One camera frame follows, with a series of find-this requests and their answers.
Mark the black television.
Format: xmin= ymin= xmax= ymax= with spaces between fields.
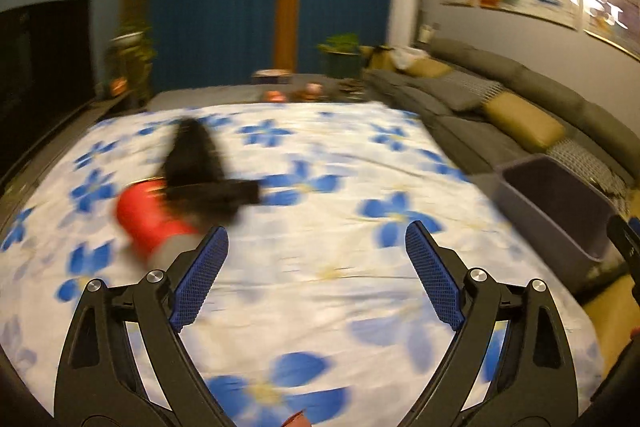
xmin=0 ymin=0 xmax=96 ymax=178

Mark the potted plant on stand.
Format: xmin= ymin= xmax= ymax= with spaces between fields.
xmin=107 ymin=24 xmax=156 ymax=102

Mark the wooden television cabinet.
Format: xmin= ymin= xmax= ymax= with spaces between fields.
xmin=0 ymin=89 xmax=148 ymax=198

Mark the red and grey garment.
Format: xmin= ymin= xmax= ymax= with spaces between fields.
xmin=115 ymin=179 xmax=203 ymax=265

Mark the white cloth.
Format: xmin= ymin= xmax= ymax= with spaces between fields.
xmin=395 ymin=47 xmax=428 ymax=68

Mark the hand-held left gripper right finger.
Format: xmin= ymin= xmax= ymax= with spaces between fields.
xmin=397 ymin=221 xmax=581 ymax=427

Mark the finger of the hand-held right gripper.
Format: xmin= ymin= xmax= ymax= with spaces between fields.
xmin=606 ymin=213 xmax=640 ymax=303

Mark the checked pillow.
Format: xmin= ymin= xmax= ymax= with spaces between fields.
xmin=547 ymin=138 xmax=633 ymax=192
xmin=440 ymin=72 xmax=506 ymax=105

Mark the potted plant in dark pot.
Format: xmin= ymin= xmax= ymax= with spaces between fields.
xmin=317 ymin=33 xmax=363 ymax=78

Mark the grey plastic bin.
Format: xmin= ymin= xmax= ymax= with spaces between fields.
xmin=495 ymin=155 xmax=632 ymax=293

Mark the grey sofa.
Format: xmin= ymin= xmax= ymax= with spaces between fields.
xmin=362 ymin=38 xmax=640 ymax=358

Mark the yellow sofa cushion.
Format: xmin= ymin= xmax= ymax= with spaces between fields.
xmin=582 ymin=274 xmax=640 ymax=368

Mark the black cloth garment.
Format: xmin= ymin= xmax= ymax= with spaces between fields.
xmin=159 ymin=117 xmax=263 ymax=225

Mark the small yellow pillow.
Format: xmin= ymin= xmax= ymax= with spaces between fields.
xmin=405 ymin=58 xmax=453 ymax=78

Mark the large yellow pillow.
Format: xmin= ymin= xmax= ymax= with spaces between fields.
xmin=482 ymin=93 xmax=567 ymax=152

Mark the grey coffee table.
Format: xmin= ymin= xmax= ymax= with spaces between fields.
xmin=147 ymin=74 xmax=373 ymax=112

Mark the blue floral tablecloth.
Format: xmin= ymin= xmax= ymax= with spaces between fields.
xmin=0 ymin=102 xmax=601 ymax=427

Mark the white standing air conditioner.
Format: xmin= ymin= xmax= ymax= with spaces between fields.
xmin=387 ymin=0 xmax=420 ymax=50

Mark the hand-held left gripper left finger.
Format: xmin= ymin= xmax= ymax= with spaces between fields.
xmin=52 ymin=226 xmax=236 ymax=424

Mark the framed wall painting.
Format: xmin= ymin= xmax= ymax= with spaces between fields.
xmin=579 ymin=0 xmax=640 ymax=60

